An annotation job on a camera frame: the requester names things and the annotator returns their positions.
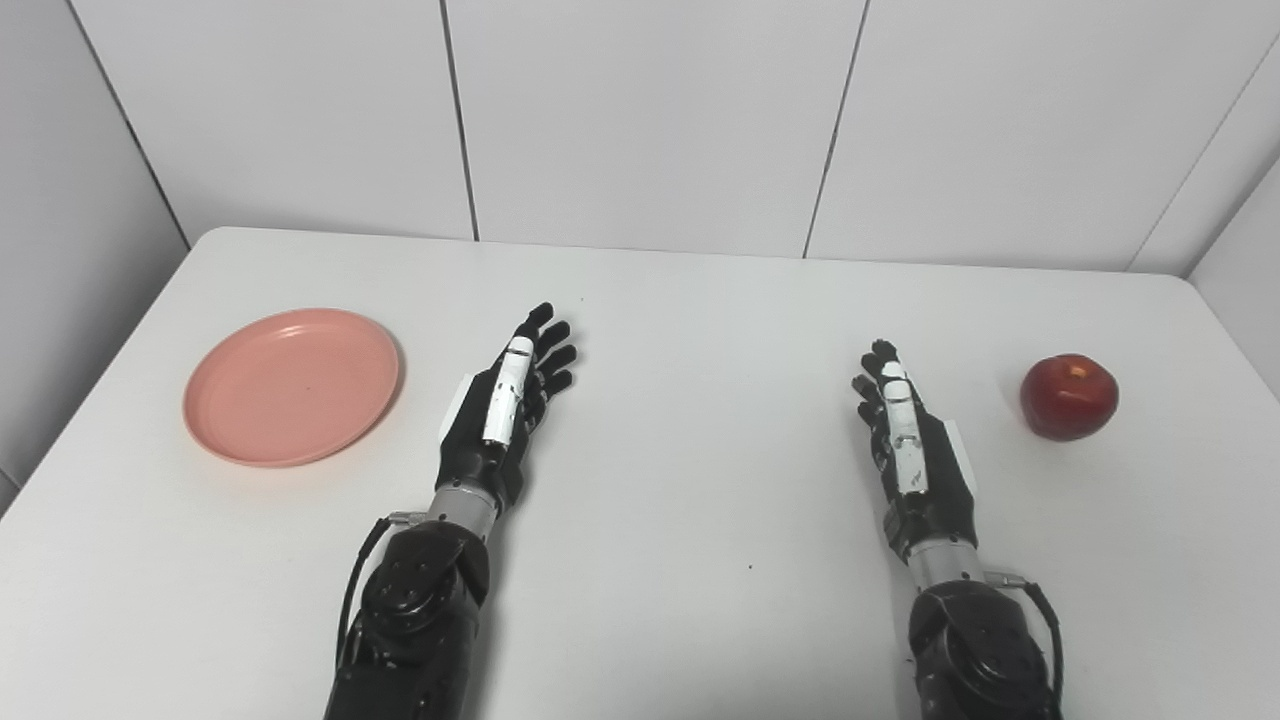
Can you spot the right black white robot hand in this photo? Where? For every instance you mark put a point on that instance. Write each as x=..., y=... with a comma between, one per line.
x=945, y=480

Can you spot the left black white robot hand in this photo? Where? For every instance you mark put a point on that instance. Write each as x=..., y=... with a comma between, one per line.
x=470, y=450

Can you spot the red apple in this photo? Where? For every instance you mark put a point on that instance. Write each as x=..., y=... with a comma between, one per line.
x=1068, y=398

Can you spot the pink round plate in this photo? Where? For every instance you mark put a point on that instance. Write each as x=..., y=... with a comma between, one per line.
x=290, y=388

